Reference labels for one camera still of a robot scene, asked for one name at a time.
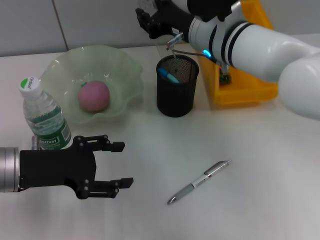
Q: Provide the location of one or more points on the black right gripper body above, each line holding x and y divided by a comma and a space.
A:
172, 20

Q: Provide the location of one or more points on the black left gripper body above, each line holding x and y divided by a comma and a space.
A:
55, 167

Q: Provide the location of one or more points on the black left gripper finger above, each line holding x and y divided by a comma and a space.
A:
117, 147
126, 182

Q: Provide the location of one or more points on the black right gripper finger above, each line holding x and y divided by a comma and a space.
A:
148, 27
145, 13

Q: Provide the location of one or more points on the transparent plastic ruler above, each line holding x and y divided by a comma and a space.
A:
175, 60

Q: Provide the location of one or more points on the blue scissors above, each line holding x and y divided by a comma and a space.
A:
170, 76

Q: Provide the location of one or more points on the pink peach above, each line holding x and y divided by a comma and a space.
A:
93, 96

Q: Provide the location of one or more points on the clear plastic water bottle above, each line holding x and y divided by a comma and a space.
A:
42, 112

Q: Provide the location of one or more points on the silver pen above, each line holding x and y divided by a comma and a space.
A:
197, 183

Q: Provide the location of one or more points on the green plastic wrapper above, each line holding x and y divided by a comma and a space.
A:
225, 78

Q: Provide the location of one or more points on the black mesh pen holder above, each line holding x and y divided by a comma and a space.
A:
175, 100

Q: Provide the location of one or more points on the green glass fruit plate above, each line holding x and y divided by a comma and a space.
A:
62, 72

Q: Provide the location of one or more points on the yellow plastic bin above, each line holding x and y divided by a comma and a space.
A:
250, 92

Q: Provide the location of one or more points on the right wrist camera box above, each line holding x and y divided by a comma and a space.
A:
212, 8

